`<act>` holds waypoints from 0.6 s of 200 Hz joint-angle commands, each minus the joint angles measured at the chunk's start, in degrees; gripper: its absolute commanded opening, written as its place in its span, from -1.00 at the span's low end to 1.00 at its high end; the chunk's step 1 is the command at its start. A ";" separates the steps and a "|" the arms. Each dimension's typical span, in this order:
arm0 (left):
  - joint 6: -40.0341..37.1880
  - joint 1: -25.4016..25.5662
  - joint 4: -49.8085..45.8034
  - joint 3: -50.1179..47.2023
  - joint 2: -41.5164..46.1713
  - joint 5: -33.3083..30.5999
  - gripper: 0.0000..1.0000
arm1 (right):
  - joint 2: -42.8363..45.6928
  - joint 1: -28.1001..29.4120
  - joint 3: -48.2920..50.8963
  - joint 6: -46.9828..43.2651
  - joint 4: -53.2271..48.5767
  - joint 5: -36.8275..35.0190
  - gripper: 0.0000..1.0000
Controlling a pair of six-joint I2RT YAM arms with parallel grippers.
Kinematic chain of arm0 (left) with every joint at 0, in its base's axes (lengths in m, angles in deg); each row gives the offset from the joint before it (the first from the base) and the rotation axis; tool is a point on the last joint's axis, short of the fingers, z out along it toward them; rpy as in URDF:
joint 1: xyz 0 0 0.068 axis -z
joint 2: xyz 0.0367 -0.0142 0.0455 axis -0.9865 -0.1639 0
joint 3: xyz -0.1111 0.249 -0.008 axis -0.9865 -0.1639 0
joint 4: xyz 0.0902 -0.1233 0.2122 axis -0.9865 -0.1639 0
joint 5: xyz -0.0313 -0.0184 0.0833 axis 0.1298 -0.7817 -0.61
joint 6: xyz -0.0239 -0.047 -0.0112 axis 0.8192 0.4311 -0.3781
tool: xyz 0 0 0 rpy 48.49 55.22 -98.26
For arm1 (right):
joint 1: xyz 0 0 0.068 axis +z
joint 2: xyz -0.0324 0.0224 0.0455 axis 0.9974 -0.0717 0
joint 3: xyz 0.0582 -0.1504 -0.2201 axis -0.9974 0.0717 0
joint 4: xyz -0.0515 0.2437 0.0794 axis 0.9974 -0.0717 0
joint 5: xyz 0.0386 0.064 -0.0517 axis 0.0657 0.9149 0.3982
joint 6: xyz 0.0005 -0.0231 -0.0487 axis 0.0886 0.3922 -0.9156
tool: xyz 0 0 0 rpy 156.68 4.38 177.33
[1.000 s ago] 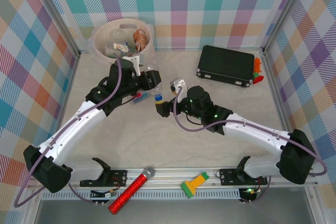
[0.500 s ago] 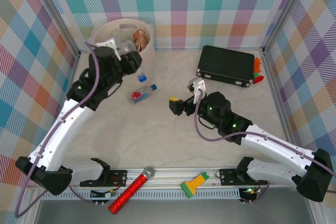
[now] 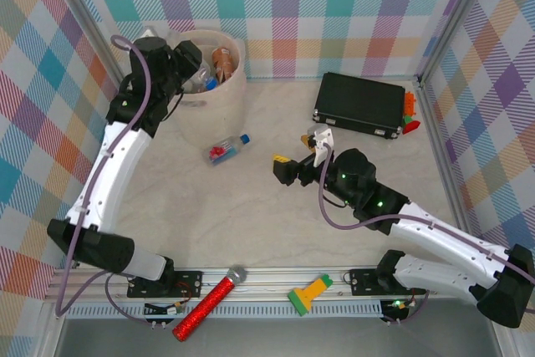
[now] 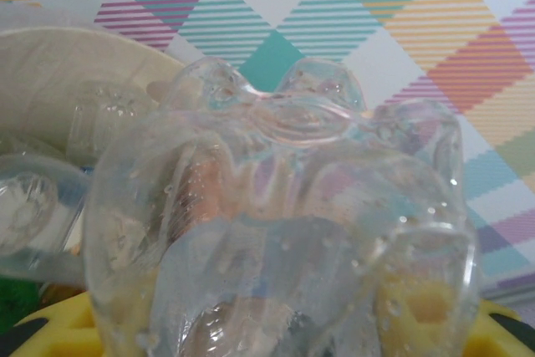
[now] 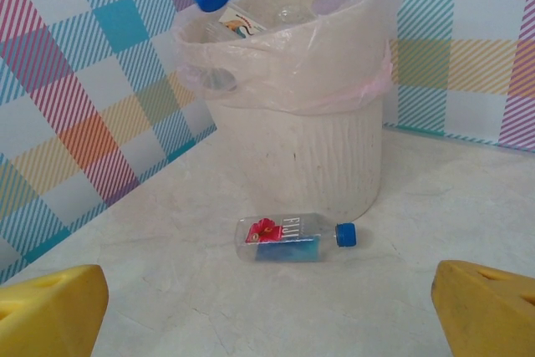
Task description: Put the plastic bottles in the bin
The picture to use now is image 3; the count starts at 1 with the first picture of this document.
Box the clear bottle blue round logo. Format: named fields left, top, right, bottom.
left=191, top=66, right=219, bottom=93

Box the brown label drink bottle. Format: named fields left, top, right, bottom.
left=211, top=46, right=235, bottom=84

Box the beige round plastic bin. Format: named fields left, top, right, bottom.
left=169, top=28, right=248, bottom=151

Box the clear bottle red flower label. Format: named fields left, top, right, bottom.
left=202, top=133, right=252, bottom=168

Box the black hard case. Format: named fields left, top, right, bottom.
left=311, top=71, right=409, bottom=140

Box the orange toy brick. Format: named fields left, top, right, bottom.
left=403, top=91, right=419, bottom=118

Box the green yellow orange toy block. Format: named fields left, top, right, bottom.
left=287, top=273, right=335, bottom=316

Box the red glitter toy microphone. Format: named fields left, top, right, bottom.
left=172, top=264, right=248, bottom=342

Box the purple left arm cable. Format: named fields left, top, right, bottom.
left=53, top=36, right=158, bottom=327

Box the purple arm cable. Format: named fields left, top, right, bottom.
left=53, top=36, right=158, bottom=327
left=319, top=143, right=519, bottom=327

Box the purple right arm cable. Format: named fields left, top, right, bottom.
left=319, top=143, right=519, bottom=327

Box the aluminium frame post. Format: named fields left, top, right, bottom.
left=416, top=0, right=494, bottom=86
left=49, top=0, right=130, bottom=93

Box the aluminium side rail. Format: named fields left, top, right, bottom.
left=417, top=80, right=480, bottom=268

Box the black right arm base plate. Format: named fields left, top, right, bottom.
left=349, top=268, right=427, bottom=296

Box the aluminium front rail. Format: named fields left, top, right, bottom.
left=45, top=264, right=509, bottom=304

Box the small wired connector board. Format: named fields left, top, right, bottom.
left=144, top=300, right=187, bottom=319
left=382, top=297, right=419, bottom=324

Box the slotted metal cable tray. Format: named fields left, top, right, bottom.
left=66, top=303, right=384, bottom=320

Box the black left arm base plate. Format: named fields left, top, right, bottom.
left=127, top=268, right=205, bottom=299

